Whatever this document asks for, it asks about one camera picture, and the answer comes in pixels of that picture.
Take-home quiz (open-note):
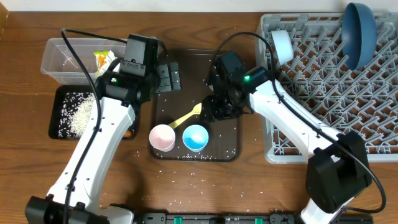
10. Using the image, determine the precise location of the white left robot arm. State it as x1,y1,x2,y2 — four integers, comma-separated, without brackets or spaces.
25,28,175,223

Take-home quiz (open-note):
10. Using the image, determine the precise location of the yellow plastic spoon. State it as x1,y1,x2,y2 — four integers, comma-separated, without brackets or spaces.
169,103,202,129

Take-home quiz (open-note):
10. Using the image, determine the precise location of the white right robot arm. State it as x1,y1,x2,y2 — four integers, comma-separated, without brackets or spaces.
200,30,381,223

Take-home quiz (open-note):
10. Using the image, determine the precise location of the blue cup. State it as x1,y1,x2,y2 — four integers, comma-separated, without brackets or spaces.
182,124,209,152

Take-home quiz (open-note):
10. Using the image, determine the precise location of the pink cup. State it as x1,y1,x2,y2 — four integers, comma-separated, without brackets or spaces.
149,124,176,152

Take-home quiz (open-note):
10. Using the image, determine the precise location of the black rail with green clips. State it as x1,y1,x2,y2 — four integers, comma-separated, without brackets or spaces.
93,205,374,224

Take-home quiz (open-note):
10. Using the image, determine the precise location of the grey dishwasher rack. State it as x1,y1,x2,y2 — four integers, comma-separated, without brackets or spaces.
256,12,397,162

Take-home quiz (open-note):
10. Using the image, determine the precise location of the dark blue plate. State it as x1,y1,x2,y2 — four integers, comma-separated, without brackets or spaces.
341,2,377,70

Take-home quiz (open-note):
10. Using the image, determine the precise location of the light blue bowl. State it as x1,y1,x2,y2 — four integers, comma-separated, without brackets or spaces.
271,30,294,65

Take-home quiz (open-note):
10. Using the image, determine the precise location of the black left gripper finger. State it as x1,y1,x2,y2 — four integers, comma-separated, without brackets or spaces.
169,62,182,91
156,64,172,93

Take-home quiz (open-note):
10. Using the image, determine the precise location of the black waste tray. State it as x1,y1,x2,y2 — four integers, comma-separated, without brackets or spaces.
47,84,140,140

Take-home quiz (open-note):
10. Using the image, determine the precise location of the dark brown serving tray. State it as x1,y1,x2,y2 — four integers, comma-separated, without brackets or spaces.
148,50,241,162

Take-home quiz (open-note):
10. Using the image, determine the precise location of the yellow green snack wrapper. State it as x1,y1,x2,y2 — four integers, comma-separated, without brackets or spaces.
93,50,116,73

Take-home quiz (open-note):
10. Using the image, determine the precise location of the orange carrot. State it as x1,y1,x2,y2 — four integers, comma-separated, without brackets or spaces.
124,130,132,138

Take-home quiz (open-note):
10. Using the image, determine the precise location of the clear plastic waste bin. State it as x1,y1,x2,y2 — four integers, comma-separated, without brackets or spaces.
40,38,126,85

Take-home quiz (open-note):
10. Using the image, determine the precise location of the white rice pile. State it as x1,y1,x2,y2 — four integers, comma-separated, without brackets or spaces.
57,92,95,139

